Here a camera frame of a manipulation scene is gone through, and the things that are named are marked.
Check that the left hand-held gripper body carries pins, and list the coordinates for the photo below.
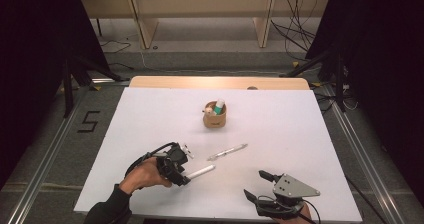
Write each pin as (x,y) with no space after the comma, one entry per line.
(173,159)

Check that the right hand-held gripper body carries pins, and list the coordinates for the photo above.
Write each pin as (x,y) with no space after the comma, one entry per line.
(295,187)

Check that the white marker pen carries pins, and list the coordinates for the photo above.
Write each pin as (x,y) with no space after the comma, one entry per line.
(203,171)

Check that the clear pen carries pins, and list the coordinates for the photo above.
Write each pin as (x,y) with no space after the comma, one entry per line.
(226,152)

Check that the wooden pen holder cup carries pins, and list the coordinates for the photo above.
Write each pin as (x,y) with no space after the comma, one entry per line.
(215,120)

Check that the green label glue stick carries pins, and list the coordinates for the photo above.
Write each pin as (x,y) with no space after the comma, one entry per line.
(219,107)

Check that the person's right hand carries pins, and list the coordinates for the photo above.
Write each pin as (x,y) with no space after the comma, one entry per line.
(301,219)

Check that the person's left hand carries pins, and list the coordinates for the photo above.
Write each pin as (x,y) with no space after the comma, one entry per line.
(145,175)

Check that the white table sheet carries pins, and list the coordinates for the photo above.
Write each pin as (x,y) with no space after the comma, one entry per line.
(266,134)

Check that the black tripod stand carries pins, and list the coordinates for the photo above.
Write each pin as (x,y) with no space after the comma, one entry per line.
(68,90)
(339,84)

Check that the black curtain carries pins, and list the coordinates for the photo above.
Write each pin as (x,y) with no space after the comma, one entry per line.
(30,67)
(390,67)

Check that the wooden bench furniture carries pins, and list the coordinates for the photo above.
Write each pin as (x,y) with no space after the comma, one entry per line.
(200,4)

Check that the aluminium floor rail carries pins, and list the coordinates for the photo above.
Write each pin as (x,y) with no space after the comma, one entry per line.
(363,157)
(43,170)

